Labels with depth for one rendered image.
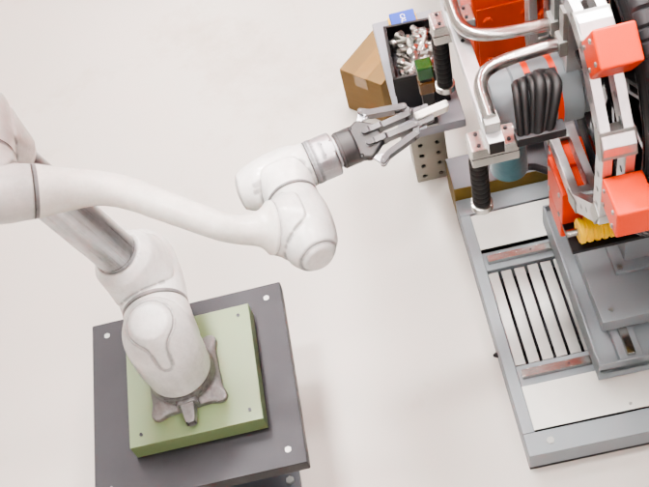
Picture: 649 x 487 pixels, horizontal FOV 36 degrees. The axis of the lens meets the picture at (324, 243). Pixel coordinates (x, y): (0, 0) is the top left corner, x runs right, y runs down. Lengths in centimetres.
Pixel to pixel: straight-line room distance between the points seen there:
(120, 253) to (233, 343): 38
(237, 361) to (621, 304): 93
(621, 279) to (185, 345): 107
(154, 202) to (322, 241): 31
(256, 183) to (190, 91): 161
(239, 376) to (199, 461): 21
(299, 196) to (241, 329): 66
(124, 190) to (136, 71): 184
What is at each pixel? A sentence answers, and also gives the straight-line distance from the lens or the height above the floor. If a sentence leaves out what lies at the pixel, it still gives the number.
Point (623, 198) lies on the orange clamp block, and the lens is 184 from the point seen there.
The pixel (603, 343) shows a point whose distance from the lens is 252.
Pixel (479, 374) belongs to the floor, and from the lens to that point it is 265.
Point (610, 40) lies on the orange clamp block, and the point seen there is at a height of 115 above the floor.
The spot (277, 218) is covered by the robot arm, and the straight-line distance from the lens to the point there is 178.
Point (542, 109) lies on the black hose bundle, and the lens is 180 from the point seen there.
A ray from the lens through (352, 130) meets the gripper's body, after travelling 196.
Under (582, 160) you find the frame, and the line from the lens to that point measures 224.
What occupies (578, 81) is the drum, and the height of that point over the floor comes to 90.
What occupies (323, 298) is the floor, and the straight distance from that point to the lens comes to 283.
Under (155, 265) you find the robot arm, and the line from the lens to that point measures 226.
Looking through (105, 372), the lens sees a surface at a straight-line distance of 254.
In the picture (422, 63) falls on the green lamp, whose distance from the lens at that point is 241.
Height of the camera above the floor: 235
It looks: 53 degrees down
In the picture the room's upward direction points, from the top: 18 degrees counter-clockwise
